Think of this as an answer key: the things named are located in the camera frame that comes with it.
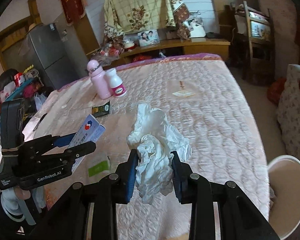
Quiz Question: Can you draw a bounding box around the white kettle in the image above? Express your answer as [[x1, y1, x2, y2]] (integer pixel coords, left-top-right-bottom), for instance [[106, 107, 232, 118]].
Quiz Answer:
[[183, 17, 206, 38]]

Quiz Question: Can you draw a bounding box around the grey refrigerator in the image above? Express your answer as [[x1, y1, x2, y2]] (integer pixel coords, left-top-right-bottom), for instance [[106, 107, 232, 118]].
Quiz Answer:
[[18, 23, 79, 89]]

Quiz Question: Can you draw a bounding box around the pink quilted table cover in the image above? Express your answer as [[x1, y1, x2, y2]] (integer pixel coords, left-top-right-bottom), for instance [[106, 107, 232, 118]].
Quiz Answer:
[[45, 55, 269, 239]]

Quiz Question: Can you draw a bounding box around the pink water bottle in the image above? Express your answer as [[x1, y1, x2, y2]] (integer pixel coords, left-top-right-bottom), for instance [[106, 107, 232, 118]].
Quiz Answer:
[[87, 60, 113, 99]]

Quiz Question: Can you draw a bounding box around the floral covered sofa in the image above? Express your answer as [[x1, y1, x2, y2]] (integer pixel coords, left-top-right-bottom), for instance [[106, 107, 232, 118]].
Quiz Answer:
[[276, 64, 300, 160]]

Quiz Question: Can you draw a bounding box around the dark green biscuit packet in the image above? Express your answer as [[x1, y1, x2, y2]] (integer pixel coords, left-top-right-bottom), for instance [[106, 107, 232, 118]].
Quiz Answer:
[[91, 101, 110, 118]]

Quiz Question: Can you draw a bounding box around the white pill bottle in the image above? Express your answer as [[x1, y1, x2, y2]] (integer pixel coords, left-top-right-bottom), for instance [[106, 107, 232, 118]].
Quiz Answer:
[[106, 68, 126, 97]]

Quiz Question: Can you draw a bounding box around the green white plastic wrapper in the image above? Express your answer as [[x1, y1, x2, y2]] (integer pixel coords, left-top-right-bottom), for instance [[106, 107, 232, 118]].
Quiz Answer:
[[88, 153, 110, 178]]

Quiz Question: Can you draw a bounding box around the white trash bin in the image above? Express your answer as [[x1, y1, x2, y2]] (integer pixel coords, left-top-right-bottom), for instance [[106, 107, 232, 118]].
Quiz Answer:
[[268, 155, 300, 239]]

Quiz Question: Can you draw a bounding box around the blue white small box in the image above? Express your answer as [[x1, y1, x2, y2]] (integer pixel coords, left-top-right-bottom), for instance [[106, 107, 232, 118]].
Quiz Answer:
[[67, 114, 107, 173]]

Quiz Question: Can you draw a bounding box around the wooden low cabinet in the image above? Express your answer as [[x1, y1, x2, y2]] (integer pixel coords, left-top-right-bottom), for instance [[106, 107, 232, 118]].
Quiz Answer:
[[86, 37, 231, 67]]

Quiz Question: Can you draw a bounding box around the white tissue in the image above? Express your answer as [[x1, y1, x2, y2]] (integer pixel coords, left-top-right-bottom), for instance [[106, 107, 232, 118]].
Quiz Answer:
[[127, 103, 192, 205]]

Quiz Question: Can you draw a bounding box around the framed couple photo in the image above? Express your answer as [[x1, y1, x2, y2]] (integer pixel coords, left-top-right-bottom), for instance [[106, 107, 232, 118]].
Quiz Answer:
[[138, 29, 160, 47]]

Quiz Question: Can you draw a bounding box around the floral yellow blanket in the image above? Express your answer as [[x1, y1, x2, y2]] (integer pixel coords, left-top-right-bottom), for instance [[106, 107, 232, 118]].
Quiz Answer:
[[104, 0, 190, 40]]

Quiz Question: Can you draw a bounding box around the wooden chair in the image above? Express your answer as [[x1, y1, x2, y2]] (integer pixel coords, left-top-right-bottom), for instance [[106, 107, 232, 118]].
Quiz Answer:
[[229, 1, 275, 86]]

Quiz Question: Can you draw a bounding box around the clutter pile of bags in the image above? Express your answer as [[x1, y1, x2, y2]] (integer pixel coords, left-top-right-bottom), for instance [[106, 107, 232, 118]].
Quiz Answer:
[[0, 66, 53, 120]]

